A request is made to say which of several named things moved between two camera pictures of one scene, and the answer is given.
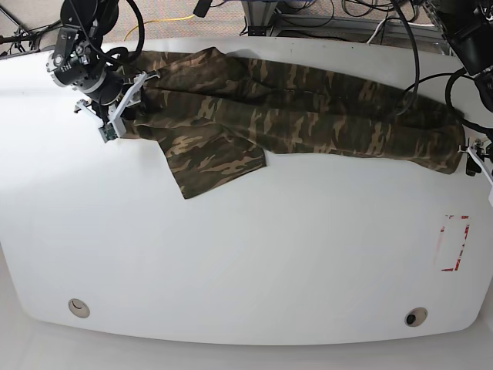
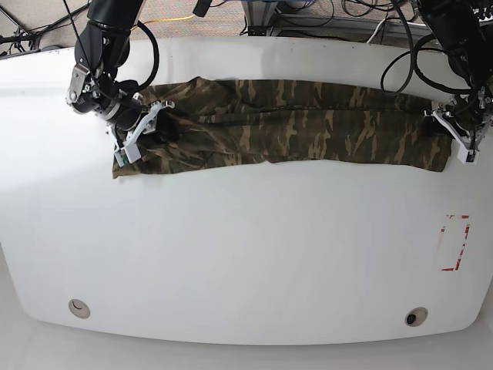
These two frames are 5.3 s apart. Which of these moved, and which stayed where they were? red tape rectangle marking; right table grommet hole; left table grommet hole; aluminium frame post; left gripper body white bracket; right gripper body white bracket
Moved: left gripper body white bracket; right gripper body white bracket
Stayed: left table grommet hole; aluminium frame post; right table grommet hole; red tape rectangle marking
